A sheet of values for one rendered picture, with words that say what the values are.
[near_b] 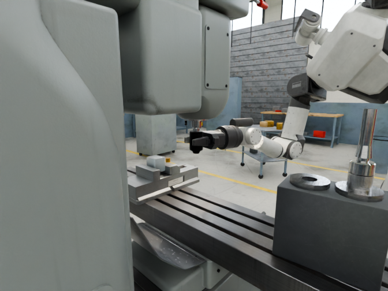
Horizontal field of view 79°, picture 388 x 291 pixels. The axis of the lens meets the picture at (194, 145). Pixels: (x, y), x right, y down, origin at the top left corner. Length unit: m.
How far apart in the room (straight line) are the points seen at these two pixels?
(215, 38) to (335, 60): 0.46
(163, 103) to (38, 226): 0.33
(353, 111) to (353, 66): 7.21
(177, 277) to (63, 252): 0.42
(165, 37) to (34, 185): 0.39
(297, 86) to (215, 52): 0.51
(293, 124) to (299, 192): 0.58
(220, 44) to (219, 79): 0.10
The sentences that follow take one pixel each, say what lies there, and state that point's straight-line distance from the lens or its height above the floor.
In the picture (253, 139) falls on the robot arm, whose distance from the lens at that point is 0.91.
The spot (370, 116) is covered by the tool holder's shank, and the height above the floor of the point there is 1.34.
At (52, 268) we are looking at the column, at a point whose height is 1.14.
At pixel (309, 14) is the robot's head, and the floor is 1.67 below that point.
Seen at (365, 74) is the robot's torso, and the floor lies 1.46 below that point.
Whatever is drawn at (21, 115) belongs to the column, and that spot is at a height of 1.36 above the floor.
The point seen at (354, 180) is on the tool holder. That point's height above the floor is 1.21.
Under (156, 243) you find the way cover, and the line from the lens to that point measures 0.82.
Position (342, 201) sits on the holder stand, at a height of 1.17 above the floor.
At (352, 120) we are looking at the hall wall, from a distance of 8.21.
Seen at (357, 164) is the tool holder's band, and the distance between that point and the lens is 0.61.
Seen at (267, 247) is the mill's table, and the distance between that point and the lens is 0.72.
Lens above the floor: 1.38
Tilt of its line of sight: 12 degrees down
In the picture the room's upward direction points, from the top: straight up
